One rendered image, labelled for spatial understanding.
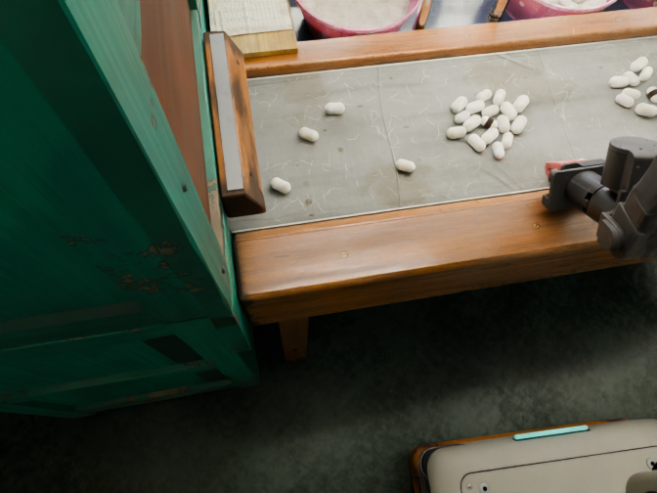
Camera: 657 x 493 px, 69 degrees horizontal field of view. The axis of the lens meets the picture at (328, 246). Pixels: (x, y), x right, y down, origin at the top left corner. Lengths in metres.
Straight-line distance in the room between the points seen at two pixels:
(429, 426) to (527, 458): 0.32
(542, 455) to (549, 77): 0.82
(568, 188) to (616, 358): 1.00
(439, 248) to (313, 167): 0.25
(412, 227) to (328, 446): 0.84
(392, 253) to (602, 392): 1.09
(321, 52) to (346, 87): 0.08
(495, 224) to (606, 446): 0.71
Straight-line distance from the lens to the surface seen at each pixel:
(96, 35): 0.25
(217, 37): 0.84
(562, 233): 0.86
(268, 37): 0.96
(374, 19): 1.06
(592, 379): 1.70
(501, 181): 0.89
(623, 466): 1.39
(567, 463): 1.32
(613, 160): 0.74
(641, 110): 1.08
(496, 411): 1.56
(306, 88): 0.93
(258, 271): 0.73
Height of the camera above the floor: 1.45
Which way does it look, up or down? 68 degrees down
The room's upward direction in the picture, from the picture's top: 8 degrees clockwise
